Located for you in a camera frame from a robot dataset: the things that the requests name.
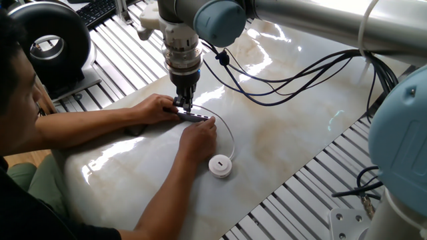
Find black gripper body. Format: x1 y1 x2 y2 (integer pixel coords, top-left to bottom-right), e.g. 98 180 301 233
169 69 201 97

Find dark grey USB docking station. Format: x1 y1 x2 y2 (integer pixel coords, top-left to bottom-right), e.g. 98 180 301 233
175 111 211 123

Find white round USB hub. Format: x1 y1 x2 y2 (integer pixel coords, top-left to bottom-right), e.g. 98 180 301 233
191 103 236 179

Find person's left forearm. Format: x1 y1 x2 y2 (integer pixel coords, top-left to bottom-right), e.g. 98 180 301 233
6 106 137 156

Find person's right forearm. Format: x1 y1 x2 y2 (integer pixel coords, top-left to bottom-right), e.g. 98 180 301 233
118 156 197 240

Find person's left hand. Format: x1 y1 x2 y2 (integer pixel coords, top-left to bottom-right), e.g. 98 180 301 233
131 93 183 126

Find person's right hand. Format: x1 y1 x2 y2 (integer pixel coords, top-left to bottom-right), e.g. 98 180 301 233
178 116 218 164

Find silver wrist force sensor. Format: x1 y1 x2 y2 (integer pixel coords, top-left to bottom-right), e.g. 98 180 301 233
161 33 204 76

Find black keyboard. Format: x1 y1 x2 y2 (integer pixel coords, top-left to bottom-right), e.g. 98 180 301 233
75 0 117 29

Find green trousers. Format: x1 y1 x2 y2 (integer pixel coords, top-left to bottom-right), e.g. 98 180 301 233
6 153 73 221

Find person's head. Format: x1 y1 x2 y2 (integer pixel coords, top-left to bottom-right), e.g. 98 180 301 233
0 9 43 157

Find black shirt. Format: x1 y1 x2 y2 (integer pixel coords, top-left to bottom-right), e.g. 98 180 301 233
0 156 123 240

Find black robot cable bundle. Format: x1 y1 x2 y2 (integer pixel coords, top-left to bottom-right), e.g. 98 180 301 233
199 36 400 123

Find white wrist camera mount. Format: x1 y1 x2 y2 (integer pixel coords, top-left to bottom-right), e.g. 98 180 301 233
136 0 201 46

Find silver frame bracket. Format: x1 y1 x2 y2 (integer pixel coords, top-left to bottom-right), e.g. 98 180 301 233
113 0 134 26

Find grey device base plate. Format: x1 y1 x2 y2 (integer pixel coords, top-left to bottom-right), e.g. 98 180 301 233
49 65 103 103

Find aluminium frame post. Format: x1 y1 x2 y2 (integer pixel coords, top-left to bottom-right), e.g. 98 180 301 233
35 78 58 116

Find black ring-shaped device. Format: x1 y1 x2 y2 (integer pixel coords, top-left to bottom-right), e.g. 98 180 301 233
8 0 93 91

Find black looping base cable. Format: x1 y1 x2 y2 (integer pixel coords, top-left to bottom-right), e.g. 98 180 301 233
330 165 384 201

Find white cable tie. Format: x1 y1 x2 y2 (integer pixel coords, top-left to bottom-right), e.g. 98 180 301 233
357 0 381 57

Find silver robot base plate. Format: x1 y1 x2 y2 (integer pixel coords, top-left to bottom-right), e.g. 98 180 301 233
328 208 373 240

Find metal cable connector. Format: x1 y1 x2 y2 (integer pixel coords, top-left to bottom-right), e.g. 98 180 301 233
360 193 376 219

